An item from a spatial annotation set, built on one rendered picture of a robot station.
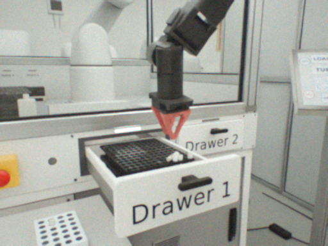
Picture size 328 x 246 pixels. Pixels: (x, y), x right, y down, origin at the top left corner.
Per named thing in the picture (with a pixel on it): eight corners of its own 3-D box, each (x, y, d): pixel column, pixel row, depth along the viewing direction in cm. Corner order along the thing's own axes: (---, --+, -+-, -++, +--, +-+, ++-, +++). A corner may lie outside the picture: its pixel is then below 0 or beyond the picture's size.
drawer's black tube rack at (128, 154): (193, 182, 66) (194, 157, 64) (127, 198, 57) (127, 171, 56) (154, 156, 85) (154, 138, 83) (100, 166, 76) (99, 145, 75)
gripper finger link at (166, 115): (176, 129, 66) (176, 93, 62) (191, 139, 60) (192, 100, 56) (152, 134, 63) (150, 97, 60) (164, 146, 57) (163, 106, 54)
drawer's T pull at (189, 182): (213, 184, 50) (213, 177, 50) (180, 192, 47) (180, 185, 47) (202, 177, 53) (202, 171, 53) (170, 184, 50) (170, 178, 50)
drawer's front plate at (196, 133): (242, 147, 101) (244, 119, 98) (178, 159, 87) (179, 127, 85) (239, 146, 102) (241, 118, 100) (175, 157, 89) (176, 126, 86)
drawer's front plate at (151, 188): (238, 200, 60) (241, 155, 58) (118, 239, 47) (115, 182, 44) (233, 197, 62) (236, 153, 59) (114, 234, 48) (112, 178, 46)
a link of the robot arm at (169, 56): (160, 44, 50) (188, 43, 52) (151, 41, 56) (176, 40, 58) (161, 79, 53) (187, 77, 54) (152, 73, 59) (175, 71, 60)
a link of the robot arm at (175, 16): (182, 5, 50) (213, 34, 54) (164, 8, 60) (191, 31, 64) (146, 58, 51) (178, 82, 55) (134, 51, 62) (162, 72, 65)
